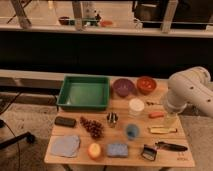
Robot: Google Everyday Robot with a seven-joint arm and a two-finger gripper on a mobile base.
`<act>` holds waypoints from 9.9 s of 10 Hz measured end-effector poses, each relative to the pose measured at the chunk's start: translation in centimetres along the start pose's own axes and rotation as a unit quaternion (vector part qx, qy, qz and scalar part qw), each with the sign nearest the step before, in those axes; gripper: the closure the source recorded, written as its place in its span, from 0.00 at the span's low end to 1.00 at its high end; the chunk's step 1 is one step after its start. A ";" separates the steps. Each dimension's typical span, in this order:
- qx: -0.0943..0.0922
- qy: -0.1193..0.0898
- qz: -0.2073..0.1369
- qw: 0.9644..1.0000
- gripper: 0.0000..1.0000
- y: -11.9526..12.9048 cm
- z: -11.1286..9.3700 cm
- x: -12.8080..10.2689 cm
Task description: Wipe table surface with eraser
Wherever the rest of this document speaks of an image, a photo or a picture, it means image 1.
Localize bunch of red grapes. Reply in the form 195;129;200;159
80;117;104;139

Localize yellow banana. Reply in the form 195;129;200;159
148;126;178;134

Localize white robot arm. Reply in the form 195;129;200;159
162;67;213;128

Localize black handled knife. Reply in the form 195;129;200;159
155;141;188;152

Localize blue grey cloth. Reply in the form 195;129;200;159
50;135;80;158

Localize wooden table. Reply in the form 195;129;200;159
44;80;195;168

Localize yellow red apple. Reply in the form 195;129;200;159
87;143;101;159

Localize purple bowl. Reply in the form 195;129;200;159
112;78;135;97

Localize black board eraser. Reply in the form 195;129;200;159
54;116;76;128

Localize white lidded container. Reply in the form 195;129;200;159
129;98;145;116

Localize orange carrot piece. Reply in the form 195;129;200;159
148;112;164;119

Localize red orange bowl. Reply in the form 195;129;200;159
137;76;157;95

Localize blue cup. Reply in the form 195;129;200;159
125;124;140;140

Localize black chair base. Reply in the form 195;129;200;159
0;119;36;150

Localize blue sponge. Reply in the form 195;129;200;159
107;143;128;157

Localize green plastic tray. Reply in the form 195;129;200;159
57;76;110;110

